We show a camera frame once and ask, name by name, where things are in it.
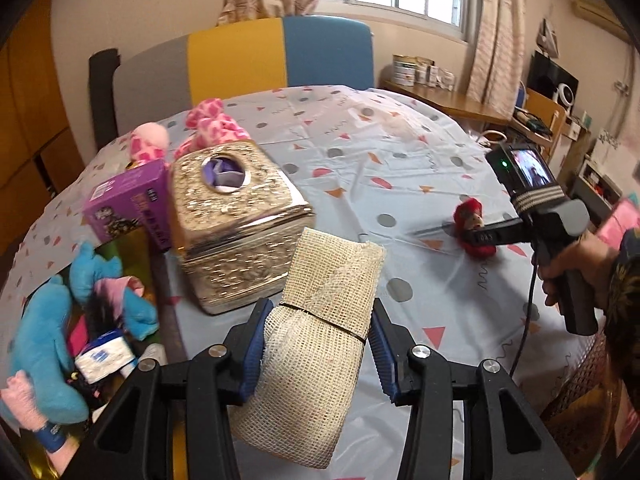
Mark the ornate golden tissue box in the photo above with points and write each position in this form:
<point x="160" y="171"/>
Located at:
<point x="235" y="230"/>

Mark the beige mesh loofah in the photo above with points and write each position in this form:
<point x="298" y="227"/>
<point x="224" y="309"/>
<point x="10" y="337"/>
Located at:
<point x="315" y="340"/>

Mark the air conditioner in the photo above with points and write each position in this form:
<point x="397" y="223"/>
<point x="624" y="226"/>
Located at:
<point x="597" y="12"/>

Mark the blue plush doll pink dress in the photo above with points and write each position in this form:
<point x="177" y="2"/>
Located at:
<point x="135" y="310"/>

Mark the blue doll with pink dress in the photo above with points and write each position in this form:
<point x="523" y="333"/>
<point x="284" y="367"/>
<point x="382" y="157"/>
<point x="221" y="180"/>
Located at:
<point x="25" y="405"/>

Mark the black monitor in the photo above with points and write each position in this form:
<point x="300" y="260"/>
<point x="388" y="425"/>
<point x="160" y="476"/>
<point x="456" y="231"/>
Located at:
<point x="542" y="72"/>

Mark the white blue packet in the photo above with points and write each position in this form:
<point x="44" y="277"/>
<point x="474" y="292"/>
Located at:
<point x="105" y="357"/>

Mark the wooden folding chair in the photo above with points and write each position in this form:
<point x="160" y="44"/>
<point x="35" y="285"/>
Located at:
<point x="542" y="115"/>

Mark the multicolour chair backrest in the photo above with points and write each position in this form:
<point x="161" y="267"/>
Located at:
<point x="240" y="55"/>

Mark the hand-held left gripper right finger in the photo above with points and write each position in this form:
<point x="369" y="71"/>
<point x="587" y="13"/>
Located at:
<point x="384" y="360"/>

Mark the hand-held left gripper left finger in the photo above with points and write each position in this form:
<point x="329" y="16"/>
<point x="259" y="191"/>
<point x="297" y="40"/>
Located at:
<point x="252" y="360"/>

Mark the wooden wardrobe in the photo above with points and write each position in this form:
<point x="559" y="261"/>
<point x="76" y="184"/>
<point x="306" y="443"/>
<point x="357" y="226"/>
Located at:
<point x="30" y="110"/>

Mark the red plush toy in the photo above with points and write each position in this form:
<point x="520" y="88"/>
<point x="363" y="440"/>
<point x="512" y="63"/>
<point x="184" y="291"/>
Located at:
<point x="472" y="215"/>

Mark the small white round fan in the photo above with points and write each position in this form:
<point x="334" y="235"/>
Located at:
<point x="564" y="96"/>

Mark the pink spotted plush toy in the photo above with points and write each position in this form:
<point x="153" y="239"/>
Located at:
<point x="215" y="120"/>

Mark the person's right hand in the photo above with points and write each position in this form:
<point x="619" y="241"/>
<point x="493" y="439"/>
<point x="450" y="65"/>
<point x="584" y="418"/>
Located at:
<point x="585" y="265"/>

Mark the pink cloth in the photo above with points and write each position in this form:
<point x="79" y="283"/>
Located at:
<point x="622" y="217"/>

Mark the printed light blue tablecloth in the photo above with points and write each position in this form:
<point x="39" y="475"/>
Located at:
<point x="375" y="160"/>

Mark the plain blue plush toy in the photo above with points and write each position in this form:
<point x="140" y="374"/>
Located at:
<point x="40" y="340"/>

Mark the low shelf unit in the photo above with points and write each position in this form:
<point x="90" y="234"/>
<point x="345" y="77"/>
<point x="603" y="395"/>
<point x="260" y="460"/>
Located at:
<point x="595" y="185"/>

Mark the wooden side desk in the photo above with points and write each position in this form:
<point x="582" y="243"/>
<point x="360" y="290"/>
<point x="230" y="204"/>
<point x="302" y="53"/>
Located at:
<point x="450" y="102"/>

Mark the rattan chair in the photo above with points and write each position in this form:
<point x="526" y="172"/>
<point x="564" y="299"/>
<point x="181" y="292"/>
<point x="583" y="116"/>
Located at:
<point x="580" y="410"/>

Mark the small white boxes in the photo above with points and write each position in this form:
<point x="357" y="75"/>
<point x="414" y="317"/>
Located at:
<point x="443" y="79"/>

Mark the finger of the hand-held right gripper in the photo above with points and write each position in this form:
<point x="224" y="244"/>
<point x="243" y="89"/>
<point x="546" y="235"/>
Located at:
<point x="435" y="230"/>
<point x="495" y="238"/>

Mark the purple cardboard box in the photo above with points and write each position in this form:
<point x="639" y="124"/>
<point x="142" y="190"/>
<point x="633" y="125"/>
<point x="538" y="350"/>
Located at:
<point x="125" y="205"/>

